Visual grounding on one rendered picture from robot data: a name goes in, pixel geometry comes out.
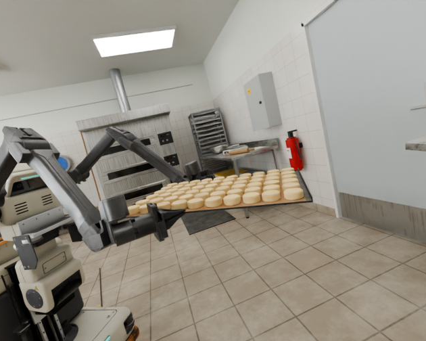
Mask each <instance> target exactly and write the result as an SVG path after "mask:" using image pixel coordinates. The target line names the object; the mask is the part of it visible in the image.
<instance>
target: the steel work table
mask: <svg viewBox="0 0 426 341"><path fill-rule="evenodd" d="M236 144H239V145H245V146H247V147H248V148H249V149H252V148H255V147H259V146H262V147H265V148H262V149H259V150H254V151H251V152H247V153H242V154H235V155H223V153H221V154H210V155H207V156H203V157H201V159H204V164H205V168H206V169H208V167H207V164H206V159H208V160H227V161H232V163H233V168H234V169H235V174H236V175H237V176H238V177H239V171H238V168H237V162H236V160H238V159H241V158H245V157H248V156H252V155H255V154H259V153H262V152H267V151H269V150H272V151H273V157H274V161H275V166H276V170H279V171H280V168H279V161H278V158H277V152H276V149H277V148H279V147H278V143H277V138H276V139H266V140H260V141H251V142H245V143H236ZM236 144H231V145H236ZM244 212H245V216H246V218H247V219H248V218H249V213H248V210H247V208H244Z"/></svg>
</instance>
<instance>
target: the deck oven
mask: <svg viewBox="0 0 426 341"><path fill-rule="evenodd" d="M169 114H170V106H169V104H168V103H166V104H160V105H156V106H150V107H146V108H139V109H136V110H129V111H125V112H119V113H115V114H109V115H105V116H99V117H95V118H89V119H85V120H79V121H76V122H75V123H76V126H77V129H78V131H80V132H83V133H85V137H86V139H87V143H88V146H89V149H90V151H91V150H92V149H93V148H94V147H95V145H96V144H97V143H98V141H99V140H100V139H101V138H102V137H103V136H104V134H105V132H106V129H107V128H108V127H112V126H118V127H121V128H123V129H125V130H127V131H129V132H131V133H132V134H133V135H134V136H136V137H137V138H139V139H140V140H141V143H142V144H144V145H145V146H146V147H148V148H149V149H150V150H151V151H153V152H154V153H156V154H157V155H158V156H159V157H161V158H162V159H164V160H165V161H167V163H169V164H170V165H172V166H173V167H175V168H176V169H177V170H179V171H181V172H182V173H184V171H183V166H182V164H181V159H180V156H179V151H178V149H177V146H176V141H175V138H174V133H173V131H172V126H171V123H170V119H169ZM95 168H96V171H97V174H98V177H99V181H100V183H101V187H102V190H103V193H104V196H105V199H108V198H111V197H114V196H119V195H122V194H124V197H125V200H126V204H127V206H128V207H129V206H131V205H133V204H135V203H136V202H138V201H140V200H142V199H143V198H146V197H147V196H149V195H151V194H152V193H154V192H156V191H158V190H159V189H162V188H163V187H165V186H167V185H168V184H171V183H173V182H172V181H171V180H170V179H169V178H168V177H167V176H166V175H164V174H163V173H161V172H160V171H159V170H158V169H156V168H155V167H153V166H152V165H151V164H150V163H148V162H147V161H145V160H144V159H142V158H141V157H140V156H138V155H137V154H136V153H134V152H132V151H130V150H127V149H125V148H124V147H122V146H121V145H120V144H119V143H118V142H117V141H115V142H114V143H113V144H112V145H111V146H110V148H109V149H108V150H107V151H106V152H105V154H104V155H103V156H102V157H101V158H100V159H99V160H98V161H97V162H96V163H95Z"/></svg>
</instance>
